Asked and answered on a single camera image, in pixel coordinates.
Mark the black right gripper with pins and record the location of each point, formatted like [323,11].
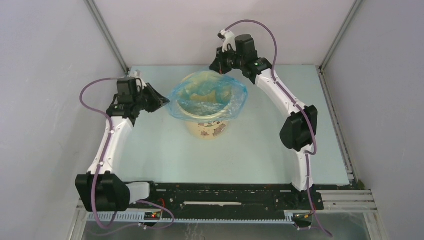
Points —
[218,65]

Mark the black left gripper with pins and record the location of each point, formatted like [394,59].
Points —
[158,100]

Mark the blue plastic trash bag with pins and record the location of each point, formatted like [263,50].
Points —
[237,102]

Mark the yellow capybara trash bin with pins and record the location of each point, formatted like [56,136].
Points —
[207,127]

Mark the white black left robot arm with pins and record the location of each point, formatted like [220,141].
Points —
[100,188]

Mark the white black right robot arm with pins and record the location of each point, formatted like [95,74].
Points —
[300,128]

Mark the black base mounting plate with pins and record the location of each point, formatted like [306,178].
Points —
[240,201]

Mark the small electronics board with LEDs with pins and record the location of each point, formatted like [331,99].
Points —
[150,216]

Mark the white cable duct rail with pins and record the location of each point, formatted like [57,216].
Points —
[138,217]

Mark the aluminium frame rail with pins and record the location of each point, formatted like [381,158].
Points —
[348,201]

